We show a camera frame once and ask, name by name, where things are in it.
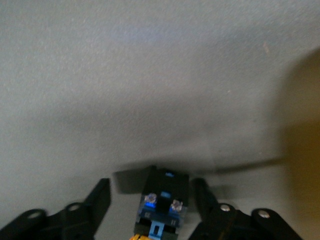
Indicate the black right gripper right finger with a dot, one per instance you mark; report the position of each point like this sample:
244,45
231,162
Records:
225,225

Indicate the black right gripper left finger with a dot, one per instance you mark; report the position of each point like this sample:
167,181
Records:
75,220

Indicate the yellow push button switch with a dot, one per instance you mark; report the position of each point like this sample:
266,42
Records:
165,190

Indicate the yellow plastic tray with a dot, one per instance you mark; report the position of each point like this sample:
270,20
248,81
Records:
307,125

